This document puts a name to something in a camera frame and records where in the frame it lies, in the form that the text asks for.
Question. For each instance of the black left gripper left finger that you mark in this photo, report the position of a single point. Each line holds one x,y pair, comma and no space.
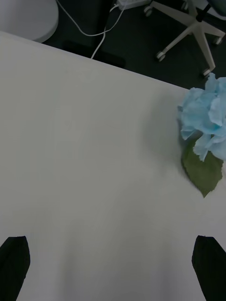
13,265

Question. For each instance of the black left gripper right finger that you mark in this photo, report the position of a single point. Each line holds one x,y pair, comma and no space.
210,265

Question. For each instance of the pale blue flower, bent stem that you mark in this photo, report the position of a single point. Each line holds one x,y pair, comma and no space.
202,110

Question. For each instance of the white swivel chair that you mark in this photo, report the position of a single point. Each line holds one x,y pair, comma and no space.
195,26

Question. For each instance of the white round stand base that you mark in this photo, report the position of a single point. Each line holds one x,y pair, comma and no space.
26,18

